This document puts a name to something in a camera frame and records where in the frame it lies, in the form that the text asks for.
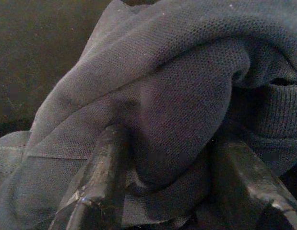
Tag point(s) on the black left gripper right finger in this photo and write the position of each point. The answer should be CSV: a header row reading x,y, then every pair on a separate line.
x,y
246,191

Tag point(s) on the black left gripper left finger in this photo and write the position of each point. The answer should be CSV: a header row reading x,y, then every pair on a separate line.
x,y
102,177

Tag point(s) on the dark grey knit garment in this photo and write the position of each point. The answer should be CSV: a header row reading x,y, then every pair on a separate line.
x,y
177,95

